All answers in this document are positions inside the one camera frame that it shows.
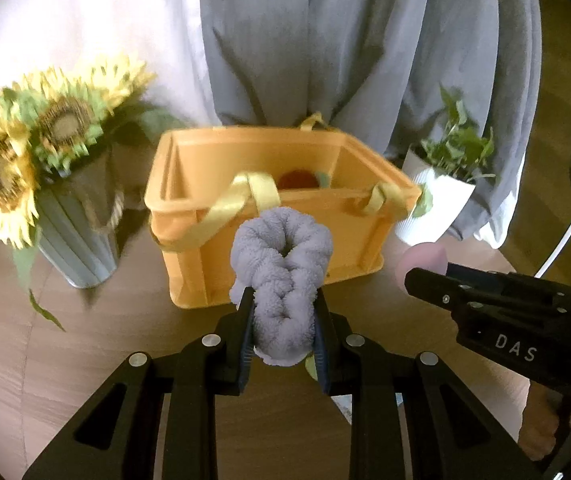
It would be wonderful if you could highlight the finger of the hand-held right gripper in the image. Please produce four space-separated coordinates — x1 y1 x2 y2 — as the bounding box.
446 261 571 301
404 266 571 323

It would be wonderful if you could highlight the white fluffy braided towel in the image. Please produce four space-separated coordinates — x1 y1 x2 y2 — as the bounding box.
230 207 333 367

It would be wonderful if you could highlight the grey-green ribbed vase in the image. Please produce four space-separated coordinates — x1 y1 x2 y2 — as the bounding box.
36 147 126 289

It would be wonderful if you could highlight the white plant pot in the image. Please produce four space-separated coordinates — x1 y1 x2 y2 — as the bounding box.
394 145 476 247

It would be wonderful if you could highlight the orange plastic crate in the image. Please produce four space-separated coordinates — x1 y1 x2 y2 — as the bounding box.
144 112 423 309

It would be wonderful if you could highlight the white curved trim strip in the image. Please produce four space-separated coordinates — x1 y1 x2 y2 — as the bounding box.
537 217 571 277

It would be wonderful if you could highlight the green leafy houseplant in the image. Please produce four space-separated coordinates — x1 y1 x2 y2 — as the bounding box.
413 85 497 218

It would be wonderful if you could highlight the red and green plush toy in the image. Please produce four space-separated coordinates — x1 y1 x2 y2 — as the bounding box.
278 170 335 191

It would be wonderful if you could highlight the person's right hand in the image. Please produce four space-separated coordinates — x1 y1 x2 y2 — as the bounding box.
518 382 571 461

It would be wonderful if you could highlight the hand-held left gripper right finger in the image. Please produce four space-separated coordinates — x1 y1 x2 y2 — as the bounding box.
313 292 551 480

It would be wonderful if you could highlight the artificial sunflower bouquet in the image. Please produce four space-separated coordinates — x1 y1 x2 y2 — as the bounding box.
0 55 186 332

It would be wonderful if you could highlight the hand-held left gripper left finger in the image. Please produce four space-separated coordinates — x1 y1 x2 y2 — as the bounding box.
20 287 259 480

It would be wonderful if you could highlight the white curtain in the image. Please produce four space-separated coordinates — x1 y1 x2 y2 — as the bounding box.
471 150 527 250
0 0 226 131

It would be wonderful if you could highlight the grey curtain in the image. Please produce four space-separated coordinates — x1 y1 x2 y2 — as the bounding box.
198 0 541 248

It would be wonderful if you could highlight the pastel small plush toy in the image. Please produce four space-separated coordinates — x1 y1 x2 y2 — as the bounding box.
396 242 449 286

